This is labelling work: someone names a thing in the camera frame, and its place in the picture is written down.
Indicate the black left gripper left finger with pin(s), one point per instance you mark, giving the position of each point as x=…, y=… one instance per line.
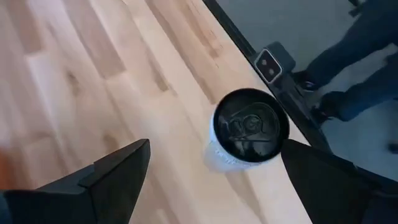
x=93, y=199

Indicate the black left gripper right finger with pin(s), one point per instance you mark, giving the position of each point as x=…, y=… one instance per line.
x=329, y=193

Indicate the white Celsius can black lid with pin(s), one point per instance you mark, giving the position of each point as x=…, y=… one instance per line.
x=248, y=124

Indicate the person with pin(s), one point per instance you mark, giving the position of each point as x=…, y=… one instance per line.
x=357, y=40

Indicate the grey table-level camera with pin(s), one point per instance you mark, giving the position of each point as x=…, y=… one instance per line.
x=269, y=65

